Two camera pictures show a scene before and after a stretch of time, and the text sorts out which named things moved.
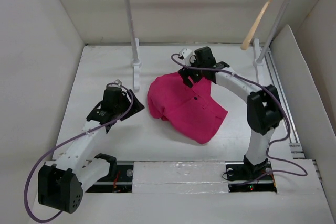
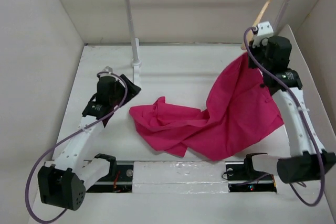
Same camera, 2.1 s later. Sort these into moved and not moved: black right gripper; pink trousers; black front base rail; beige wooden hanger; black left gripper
Moved: pink trousers; black left gripper; black right gripper
Not moved: black front base rail; beige wooden hanger
